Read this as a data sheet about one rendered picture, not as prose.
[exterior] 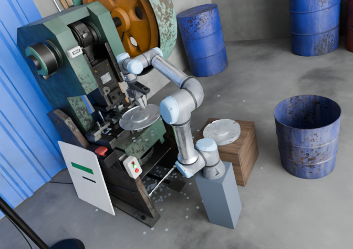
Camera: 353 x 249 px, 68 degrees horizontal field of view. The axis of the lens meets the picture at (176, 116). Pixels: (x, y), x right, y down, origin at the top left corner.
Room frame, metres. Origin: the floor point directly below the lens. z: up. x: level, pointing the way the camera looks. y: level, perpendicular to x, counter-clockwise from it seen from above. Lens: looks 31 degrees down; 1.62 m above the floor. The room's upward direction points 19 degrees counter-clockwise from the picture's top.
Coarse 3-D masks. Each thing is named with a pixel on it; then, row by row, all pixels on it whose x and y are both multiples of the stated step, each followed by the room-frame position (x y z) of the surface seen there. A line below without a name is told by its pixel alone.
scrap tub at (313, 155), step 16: (304, 96) 1.59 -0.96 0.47; (320, 96) 1.52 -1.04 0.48; (288, 112) 1.61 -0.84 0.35; (304, 112) 1.59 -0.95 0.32; (320, 112) 1.51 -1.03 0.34; (336, 112) 1.37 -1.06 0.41; (288, 128) 1.31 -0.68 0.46; (304, 128) 1.59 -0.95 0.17; (320, 128) 1.21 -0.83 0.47; (336, 128) 1.23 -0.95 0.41; (288, 144) 1.33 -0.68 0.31; (304, 144) 1.25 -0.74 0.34; (320, 144) 1.21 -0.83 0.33; (336, 144) 1.26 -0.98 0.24; (288, 160) 1.34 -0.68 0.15; (304, 160) 1.25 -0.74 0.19; (320, 160) 1.22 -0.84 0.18; (304, 176) 1.26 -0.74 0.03; (320, 176) 1.22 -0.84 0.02
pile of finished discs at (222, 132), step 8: (216, 120) 1.78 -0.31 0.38; (224, 120) 1.75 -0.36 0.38; (232, 120) 1.72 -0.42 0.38; (208, 128) 1.72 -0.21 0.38; (216, 128) 1.68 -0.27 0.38; (224, 128) 1.64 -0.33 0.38; (232, 128) 1.62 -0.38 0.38; (208, 136) 1.62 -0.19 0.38; (216, 136) 1.59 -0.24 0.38; (224, 136) 1.56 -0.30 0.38; (232, 136) 1.53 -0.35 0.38; (216, 144) 1.52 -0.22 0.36; (224, 144) 1.50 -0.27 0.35
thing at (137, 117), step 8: (152, 104) 1.64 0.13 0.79; (128, 112) 1.64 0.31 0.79; (136, 112) 1.60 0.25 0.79; (144, 112) 1.56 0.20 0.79; (152, 112) 1.54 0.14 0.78; (120, 120) 1.56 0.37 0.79; (128, 120) 1.53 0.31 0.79; (136, 120) 1.49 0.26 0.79; (144, 120) 1.47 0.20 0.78; (152, 120) 1.44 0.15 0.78; (128, 128) 1.44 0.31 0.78; (136, 128) 1.41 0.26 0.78
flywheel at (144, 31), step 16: (96, 0) 2.12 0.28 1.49; (112, 0) 2.02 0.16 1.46; (128, 0) 1.88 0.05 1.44; (144, 0) 1.72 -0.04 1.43; (112, 16) 1.99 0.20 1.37; (128, 16) 1.92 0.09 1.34; (144, 16) 1.81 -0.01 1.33; (128, 32) 1.97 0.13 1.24; (144, 32) 1.84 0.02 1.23; (128, 48) 2.02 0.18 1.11; (144, 48) 1.89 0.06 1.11
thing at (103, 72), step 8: (96, 64) 1.68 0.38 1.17; (104, 64) 1.69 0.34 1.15; (96, 72) 1.64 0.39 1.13; (104, 72) 1.68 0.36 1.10; (112, 72) 1.72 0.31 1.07; (104, 80) 1.66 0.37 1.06; (112, 80) 1.70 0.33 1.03; (104, 88) 1.63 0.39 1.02; (112, 88) 1.68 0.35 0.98; (120, 88) 1.72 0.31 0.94; (96, 96) 1.69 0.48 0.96; (104, 96) 1.63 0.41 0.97; (112, 96) 1.63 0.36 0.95; (120, 96) 1.67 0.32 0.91; (104, 104) 1.65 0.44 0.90
